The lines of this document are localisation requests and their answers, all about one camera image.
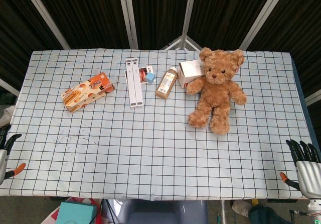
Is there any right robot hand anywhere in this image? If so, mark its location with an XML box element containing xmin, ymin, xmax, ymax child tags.
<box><xmin>279</xmin><ymin>139</ymin><xmax>321</xmax><ymax>200</ymax></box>

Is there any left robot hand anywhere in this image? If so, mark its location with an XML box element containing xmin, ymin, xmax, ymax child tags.
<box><xmin>0</xmin><ymin>124</ymin><xmax>27</xmax><ymax>185</ymax></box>

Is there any brown teddy bear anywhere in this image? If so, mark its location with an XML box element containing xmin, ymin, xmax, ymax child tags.
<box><xmin>187</xmin><ymin>47</ymin><xmax>248</xmax><ymax>135</ymax></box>

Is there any teal box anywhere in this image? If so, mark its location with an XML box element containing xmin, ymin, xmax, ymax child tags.
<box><xmin>55</xmin><ymin>201</ymin><xmax>97</xmax><ymax>224</ymax></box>

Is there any orange biscuit box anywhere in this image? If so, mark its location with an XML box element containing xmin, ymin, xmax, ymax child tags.
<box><xmin>61</xmin><ymin>72</ymin><xmax>116</xmax><ymax>114</ymax></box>

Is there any blue checked tablecloth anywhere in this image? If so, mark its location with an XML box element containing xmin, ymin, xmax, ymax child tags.
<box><xmin>0</xmin><ymin>48</ymin><xmax>317</xmax><ymax>201</ymax></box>

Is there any long white box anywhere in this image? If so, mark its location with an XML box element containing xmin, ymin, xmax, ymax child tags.
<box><xmin>125</xmin><ymin>57</ymin><xmax>144</xmax><ymax>107</ymax></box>

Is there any white cardboard box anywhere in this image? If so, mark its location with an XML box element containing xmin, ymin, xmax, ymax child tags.
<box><xmin>177</xmin><ymin>59</ymin><xmax>206</xmax><ymax>89</ymax></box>

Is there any small photo card box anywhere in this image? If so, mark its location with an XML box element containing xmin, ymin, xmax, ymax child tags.
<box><xmin>124</xmin><ymin>67</ymin><xmax>154</xmax><ymax>85</ymax></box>

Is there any brown drink bottle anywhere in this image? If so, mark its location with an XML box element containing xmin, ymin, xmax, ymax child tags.
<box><xmin>155</xmin><ymin>67</ymin><xmax>179</xmax><ymax>100</ymax></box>

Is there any white metal frame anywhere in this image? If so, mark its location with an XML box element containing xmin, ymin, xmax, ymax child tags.
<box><xmin>0</xmin><ymin>0</ymin><xmax>321</xmax><ymax>106</ymax></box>

